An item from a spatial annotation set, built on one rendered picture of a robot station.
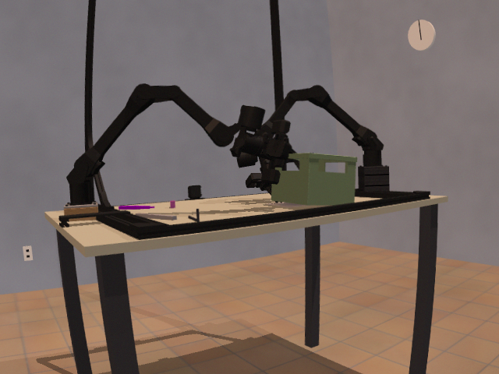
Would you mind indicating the green plastic crate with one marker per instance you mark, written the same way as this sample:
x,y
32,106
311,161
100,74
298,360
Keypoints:
x,y
312,187

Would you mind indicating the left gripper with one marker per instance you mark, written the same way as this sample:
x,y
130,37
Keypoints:
x,y
255,178

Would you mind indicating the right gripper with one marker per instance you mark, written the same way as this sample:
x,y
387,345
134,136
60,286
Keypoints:
x,y
272,176

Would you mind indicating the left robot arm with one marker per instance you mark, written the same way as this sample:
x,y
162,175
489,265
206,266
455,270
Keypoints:
x,y
363,136

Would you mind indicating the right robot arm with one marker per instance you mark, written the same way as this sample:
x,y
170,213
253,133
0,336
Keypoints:
x,y
142,97

